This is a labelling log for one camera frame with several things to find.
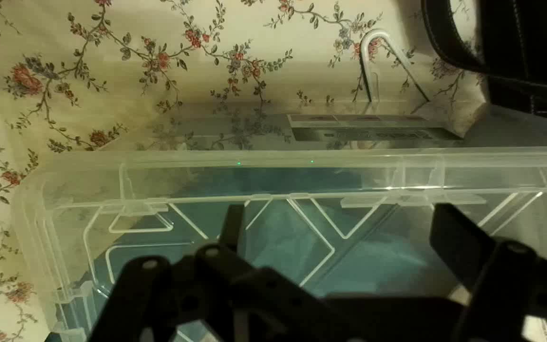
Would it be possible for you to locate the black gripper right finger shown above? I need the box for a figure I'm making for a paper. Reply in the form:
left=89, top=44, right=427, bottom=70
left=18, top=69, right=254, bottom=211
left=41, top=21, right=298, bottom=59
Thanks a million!
left=429, top=203, right=495, bottom=291

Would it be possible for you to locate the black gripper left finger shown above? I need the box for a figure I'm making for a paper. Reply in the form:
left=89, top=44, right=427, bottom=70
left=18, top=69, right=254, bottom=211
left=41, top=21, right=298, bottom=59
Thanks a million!
left=218, top=205, right=244, bottom=251

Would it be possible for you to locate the black shopping bag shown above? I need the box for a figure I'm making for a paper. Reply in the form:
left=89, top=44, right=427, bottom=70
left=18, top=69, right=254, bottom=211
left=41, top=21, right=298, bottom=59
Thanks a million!
left=421, top=0, right=547, bottom=116

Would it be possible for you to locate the clear plastic storage tote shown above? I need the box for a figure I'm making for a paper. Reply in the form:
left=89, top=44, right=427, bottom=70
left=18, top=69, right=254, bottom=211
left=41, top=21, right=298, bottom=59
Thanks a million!
left=13, top=148, right=547, bottom=342

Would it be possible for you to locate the teal cloth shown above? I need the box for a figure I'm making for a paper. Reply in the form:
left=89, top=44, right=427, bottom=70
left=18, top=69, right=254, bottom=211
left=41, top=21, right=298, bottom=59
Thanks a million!
left=51, top=167, right=484, bottom=342

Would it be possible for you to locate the floral bed sheet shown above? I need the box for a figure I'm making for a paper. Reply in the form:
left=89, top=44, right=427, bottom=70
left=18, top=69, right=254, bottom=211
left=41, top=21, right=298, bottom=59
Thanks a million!
left=0, top=0, right=482, bottom=342

